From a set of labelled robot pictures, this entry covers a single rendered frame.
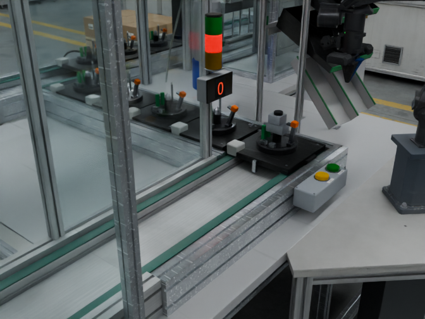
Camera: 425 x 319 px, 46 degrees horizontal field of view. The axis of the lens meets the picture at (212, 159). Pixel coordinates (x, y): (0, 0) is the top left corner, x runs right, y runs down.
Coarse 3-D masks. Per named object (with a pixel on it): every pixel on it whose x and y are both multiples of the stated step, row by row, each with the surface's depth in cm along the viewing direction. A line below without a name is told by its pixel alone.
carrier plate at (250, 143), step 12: (252, 144) 169; (300, 144) 169; (312, 144) 169; (324, 144) 169; (240, 156) 163; (252, 156) 161; (264, 156) 161; (276, 156) 161; (288, 156) 161; (300, 156) 161; (276, 168) 155; (288, 168) 153
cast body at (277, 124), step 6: (270, 114) 162; (276, 114) 161; (282, 114) 162; (270, 120) 163; (276, 120) 161; (282, 120) 162; (270, 126) 163; (276, 126) 162; (282, 126) 161; (288, 126) 164; (276, 132) 163; (282, 132) 161
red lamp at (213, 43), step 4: (208, 36) 142; (212, 36) 142; (216, 36) 142; (220, 36) 142; (208, 40) 142; (212, 40) 142; (216, 40) 142; (220, 40) 143; (208, 44) 143; (212, 44) 143; (216, 44) 143; (220, 44) 144; (208, 48) 144; (212, 48) 143; (216, 48) 143; (220, 48) 144; (208, 52) 144; (212, 52) 144; (216, 52) 144
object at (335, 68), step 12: (288, 12) 174; (300, 12) 183; (312, 12) 181; (276, 24) 180; (288, 24) 175; (300, 24) 171; (312, 24) 183; (288, 36) 177; (312, 36) 182; (312, 48) 170; (324, 60) 168
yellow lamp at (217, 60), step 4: (220, 52) 145; (208, 56) 145; (212, 56) 144; (216, 56) 144; (220, 56) 145; (208, 60) 145; (212, 60) 145; (216, 60) 145; (220, 60) 146; (208, 64) 146; (212, 64) 145; (216, 64) 145; (220, 64) 146; (208, 68) 146; (212, 68) 146; (216, 68) 146; (220, 68) 147
